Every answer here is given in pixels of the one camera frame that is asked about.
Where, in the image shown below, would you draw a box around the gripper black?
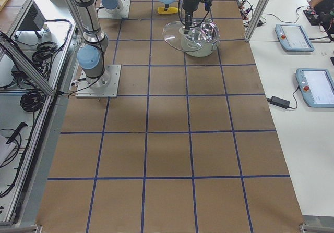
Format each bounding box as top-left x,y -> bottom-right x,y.
164,0 -> 200,34

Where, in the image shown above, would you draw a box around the yellow corn cob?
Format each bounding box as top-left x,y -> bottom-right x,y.
157,6 -> 179,15

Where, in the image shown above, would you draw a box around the glass pot lid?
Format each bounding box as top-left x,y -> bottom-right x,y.
162,19 -> 204,51

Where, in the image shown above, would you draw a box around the pale green steel pot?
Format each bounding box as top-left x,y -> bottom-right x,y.
180,18 -> 220,57

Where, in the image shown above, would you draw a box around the far teach pendant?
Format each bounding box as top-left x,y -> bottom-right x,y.
275,24 -> 314,52

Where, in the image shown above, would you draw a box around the teach pendant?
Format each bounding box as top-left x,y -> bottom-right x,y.
296,68 -> 333,108
275,24 -> 314,52

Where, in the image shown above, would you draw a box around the black power adapter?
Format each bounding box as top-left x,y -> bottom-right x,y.
267,96 -> 290,109

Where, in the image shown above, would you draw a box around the near teach pendant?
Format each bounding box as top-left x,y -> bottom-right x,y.
296,68 -> 333,108

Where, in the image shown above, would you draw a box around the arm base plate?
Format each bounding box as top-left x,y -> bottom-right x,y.
75,64 -> 121,98
98,0 -> 130,19

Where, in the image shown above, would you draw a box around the aluminium frame post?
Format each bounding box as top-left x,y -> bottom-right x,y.
244,0 -> 269,42

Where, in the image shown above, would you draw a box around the coiled black cables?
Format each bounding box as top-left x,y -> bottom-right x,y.
19,41 -> 66,113

